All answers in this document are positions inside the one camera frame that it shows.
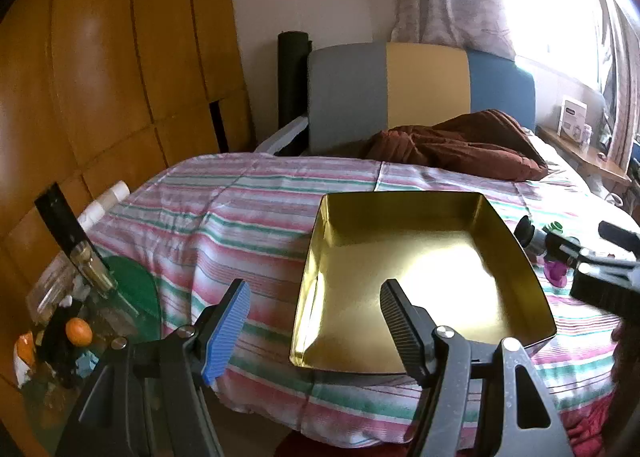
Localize green glass side table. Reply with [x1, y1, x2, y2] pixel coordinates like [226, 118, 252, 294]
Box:
[20, 257, 163, 457]

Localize purple plastic toy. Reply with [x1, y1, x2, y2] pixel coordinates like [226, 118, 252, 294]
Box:
[542, 259, 571, 288]

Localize white plastic bottle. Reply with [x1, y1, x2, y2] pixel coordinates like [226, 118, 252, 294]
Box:
[77, 202, 108, 230]
[100, 180, 132, 208]

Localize glass perfume bottle gold cap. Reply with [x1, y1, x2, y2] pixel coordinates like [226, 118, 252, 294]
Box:
[75, 244, 118, 295]

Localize black flat bar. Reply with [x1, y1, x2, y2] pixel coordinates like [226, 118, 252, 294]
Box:
[35, 184, 91, 258]

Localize bright window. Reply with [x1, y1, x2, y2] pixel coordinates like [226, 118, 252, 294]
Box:
[487, 0, 611, 88]

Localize wooden window shelf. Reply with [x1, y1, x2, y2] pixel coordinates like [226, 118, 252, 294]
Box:
[537, 124, 632, 188]

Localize black rolled mat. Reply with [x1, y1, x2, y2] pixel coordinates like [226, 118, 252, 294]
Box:
[278, 31, 313, 130]

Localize red cloth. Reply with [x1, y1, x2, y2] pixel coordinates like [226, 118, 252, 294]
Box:
[565, 387, 621, 457]

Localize grey yellow blue headboard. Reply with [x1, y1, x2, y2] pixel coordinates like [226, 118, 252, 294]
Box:
[306, 42, 537, 158]

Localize orange fruit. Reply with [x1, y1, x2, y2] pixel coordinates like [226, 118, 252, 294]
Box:
[66, 318, 93, 345]

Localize wooden wardrobe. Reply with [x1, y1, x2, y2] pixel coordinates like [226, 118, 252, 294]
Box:
[0, 0, 256, 457]

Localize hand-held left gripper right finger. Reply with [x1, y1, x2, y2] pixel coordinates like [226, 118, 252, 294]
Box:
[379, 278, 576, 457]

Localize striped pink green blanket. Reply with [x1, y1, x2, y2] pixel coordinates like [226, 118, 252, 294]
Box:
[75, 154, 640, 448]

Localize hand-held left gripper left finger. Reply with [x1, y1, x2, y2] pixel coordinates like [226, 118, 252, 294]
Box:
[55, 278, 252, 457]

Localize clear plastic container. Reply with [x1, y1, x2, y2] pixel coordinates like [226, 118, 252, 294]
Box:
[27, 257, 81, 323]

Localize white cardboard box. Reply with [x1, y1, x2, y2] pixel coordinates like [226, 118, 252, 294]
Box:
[556, 96, 588, 138]

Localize white bed frame rail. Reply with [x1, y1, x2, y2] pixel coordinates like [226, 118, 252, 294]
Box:
[255, 116, 308, 155]

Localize white bed sheet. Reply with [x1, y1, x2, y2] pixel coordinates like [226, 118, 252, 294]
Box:
[530, 132, 626, 208]

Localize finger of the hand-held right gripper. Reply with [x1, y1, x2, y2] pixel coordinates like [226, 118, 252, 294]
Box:
[545, 232, 594, 268]
[599, 221, 640, 254]

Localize gold metal tray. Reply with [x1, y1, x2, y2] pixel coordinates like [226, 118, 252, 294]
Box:
[289, 192, 557, 377]

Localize person's right forearm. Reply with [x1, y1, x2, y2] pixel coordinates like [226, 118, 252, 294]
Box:
[607, 317, 640, 457]

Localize grey side curtain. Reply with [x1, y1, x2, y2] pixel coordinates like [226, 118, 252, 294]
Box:
[582, 0, 640, 172]

